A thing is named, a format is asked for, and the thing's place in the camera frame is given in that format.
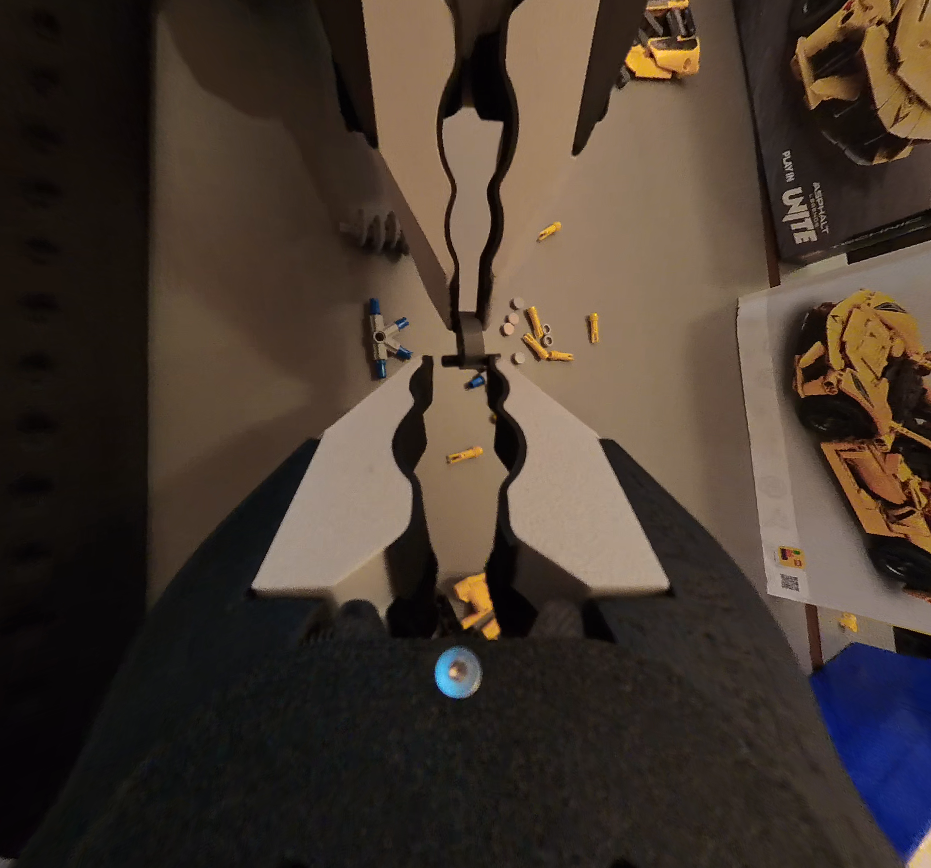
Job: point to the dark toy car box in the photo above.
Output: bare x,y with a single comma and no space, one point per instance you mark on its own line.
836,83

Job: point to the blue storage bin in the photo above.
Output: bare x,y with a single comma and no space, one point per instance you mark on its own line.
880,737

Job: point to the grey toy shock absorber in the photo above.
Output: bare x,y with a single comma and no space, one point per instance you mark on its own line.
371,228

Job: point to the pile of toy bricks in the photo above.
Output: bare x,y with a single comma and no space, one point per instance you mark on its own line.
473,599

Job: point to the yellow toy car section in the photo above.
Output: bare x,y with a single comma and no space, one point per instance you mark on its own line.
665,39

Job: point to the grey desk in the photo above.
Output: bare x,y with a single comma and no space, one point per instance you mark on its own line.
654,410

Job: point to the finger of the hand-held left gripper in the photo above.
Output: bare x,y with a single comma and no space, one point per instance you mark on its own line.
407,83
553,83

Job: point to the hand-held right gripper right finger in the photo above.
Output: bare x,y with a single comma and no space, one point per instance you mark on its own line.
582,519

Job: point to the white instruction booklet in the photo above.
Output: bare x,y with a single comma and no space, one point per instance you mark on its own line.
800,483

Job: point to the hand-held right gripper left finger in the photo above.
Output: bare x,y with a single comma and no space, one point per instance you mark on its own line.
342,519

